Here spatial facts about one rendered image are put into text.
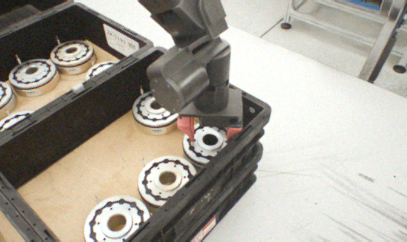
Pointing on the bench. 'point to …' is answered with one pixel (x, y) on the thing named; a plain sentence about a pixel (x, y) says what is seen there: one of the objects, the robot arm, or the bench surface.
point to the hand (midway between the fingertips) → (210, 137)
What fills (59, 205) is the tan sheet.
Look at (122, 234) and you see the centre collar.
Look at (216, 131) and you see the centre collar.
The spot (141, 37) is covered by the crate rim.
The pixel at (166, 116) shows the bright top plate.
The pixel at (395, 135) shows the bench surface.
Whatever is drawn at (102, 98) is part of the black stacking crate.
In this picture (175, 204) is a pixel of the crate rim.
